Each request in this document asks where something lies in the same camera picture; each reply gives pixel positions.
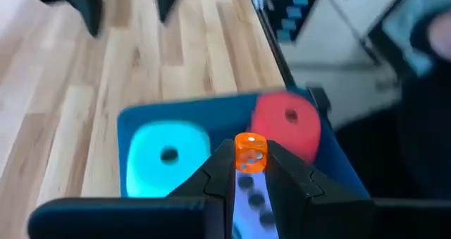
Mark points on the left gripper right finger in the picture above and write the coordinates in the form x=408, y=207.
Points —
x=292, y=186

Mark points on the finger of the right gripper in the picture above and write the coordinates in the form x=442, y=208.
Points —
x=88, y=10
x=169, y=1

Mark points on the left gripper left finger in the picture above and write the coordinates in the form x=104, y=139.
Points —
x=218, y=175

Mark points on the small orange die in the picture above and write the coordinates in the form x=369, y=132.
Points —
x=251, y=152

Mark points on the purple foam die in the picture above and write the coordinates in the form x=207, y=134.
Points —
x=253, y=200

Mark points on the mint green foam die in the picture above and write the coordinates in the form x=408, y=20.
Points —
x=165, y=158

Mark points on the teal plastic bin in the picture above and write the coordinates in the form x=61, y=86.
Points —
x=225, y=112

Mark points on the red foam die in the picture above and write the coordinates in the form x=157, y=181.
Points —
x=285, y=122

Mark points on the black device with blue squares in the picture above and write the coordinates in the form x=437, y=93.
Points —
x=282, y=17

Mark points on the person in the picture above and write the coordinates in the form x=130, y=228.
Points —
x=415, y=133

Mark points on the phone with bright screen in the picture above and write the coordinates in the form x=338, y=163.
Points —
x=405, y=27

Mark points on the person's hand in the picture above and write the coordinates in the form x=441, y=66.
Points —
x=440, y=36

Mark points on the black aluminium table frame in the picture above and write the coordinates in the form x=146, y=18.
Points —
x=319, y=99

